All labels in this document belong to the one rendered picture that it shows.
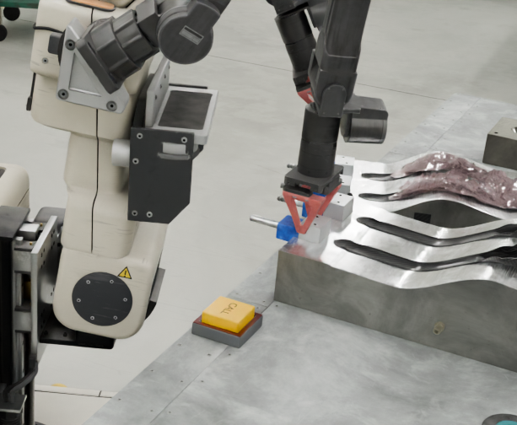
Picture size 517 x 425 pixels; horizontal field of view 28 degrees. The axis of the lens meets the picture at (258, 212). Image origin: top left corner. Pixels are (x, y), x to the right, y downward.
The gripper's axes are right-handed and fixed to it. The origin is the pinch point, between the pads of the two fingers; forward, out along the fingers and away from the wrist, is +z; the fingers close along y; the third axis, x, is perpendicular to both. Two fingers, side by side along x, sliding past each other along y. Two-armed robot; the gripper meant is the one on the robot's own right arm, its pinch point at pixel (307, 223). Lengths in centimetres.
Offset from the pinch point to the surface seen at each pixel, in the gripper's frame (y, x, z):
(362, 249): 1.1, -9.4, 2.4
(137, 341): 85, 76, 93
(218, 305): -20.8, 5.2, 7.3
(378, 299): -8.4, -15.7, 5.2
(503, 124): 87, -14, 4
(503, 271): -4.8, -32.6, -3.4
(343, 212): 8.6, -3.2, 0.5
